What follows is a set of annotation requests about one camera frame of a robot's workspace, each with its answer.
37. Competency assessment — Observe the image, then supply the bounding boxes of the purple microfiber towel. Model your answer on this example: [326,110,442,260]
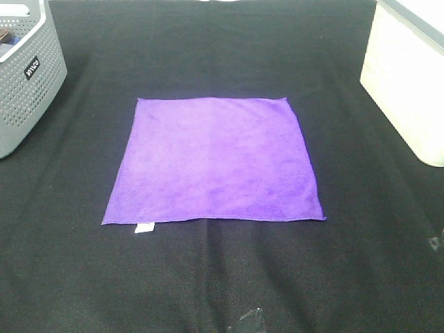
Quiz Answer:
[102,97,325,225]

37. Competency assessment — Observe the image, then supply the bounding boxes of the clear tape piece front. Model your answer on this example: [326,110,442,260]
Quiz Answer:
[226,308,266,333]

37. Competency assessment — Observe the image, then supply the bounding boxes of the clear tape piece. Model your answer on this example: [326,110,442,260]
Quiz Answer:
[428,230,444,252]
[226,308,266,333]

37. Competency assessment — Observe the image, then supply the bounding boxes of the white plastic storage bin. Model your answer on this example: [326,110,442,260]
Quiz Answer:
[360,1,443,167]

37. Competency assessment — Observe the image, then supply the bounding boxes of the grey perforated plastic basket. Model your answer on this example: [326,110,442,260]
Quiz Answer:
[1,1,67,158]

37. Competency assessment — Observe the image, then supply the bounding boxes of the clear tape piece right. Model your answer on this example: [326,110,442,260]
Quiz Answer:
[428,230,444,252]

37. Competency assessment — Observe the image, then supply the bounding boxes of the clothes inside grey basket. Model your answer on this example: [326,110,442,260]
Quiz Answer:
[0,28,20,46]

